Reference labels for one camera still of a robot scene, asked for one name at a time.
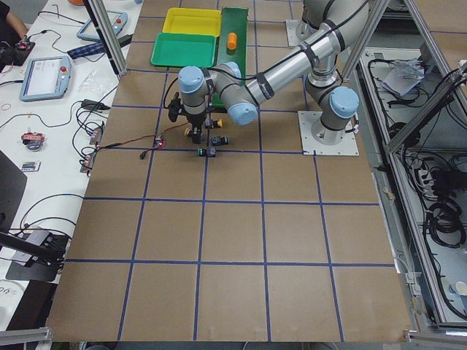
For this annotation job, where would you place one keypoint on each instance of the teach pendant with red button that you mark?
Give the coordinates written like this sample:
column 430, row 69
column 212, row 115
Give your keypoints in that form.
column 46, row 79

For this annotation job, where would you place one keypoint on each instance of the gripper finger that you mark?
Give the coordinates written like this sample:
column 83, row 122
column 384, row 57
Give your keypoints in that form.
column 196, row 135

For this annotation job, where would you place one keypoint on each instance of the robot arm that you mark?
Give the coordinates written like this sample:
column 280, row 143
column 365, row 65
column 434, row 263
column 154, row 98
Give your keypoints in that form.
column 336, row 25

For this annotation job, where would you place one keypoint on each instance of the blue checkered pouch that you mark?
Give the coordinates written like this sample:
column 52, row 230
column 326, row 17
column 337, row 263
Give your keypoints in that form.
column 86, row 50

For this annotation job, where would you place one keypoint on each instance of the black power adapter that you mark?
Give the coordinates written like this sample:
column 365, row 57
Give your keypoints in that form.
column 92, row 105

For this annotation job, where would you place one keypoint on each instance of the green push button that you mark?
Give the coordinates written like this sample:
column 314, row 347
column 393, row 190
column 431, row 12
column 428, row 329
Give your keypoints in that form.
column 219, row 141
column 209, row 152

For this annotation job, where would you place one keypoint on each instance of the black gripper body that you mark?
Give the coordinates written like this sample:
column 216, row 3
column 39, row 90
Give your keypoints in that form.
column 193, row 122

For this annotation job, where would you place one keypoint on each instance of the green conveyor belt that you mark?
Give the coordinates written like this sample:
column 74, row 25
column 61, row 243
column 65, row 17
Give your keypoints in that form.
column 233, row 20

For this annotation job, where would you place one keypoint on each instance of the yellow plastic tray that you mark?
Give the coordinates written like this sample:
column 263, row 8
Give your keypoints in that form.
column 193, row 21

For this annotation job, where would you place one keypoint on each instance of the small green controller board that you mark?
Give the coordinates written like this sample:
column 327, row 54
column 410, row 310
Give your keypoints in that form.
column 158, row 141

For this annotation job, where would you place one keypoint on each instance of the plain orange cylinder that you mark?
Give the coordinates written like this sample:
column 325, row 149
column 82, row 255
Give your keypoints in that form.
column 232, row 41

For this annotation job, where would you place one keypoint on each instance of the aluminium frame post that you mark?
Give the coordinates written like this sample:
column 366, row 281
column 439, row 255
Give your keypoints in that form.
column 98, row 15

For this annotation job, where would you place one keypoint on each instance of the green plastic tray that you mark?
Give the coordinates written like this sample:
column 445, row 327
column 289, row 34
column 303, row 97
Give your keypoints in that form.
column 180, row 50

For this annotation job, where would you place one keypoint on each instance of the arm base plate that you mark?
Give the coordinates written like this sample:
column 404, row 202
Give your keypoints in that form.
column 317, row 140

